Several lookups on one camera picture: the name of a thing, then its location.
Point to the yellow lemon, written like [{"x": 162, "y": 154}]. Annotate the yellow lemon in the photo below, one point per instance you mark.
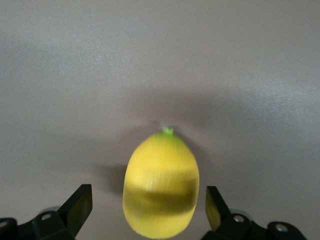
[{"x": 161, "y": 175}]

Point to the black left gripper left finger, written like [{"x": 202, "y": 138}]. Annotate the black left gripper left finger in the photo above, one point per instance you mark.
[{"x": 80, "y": 202}]

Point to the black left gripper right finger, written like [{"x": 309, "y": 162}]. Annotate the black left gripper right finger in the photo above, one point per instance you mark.
[{"x": 213, "y": 205}]

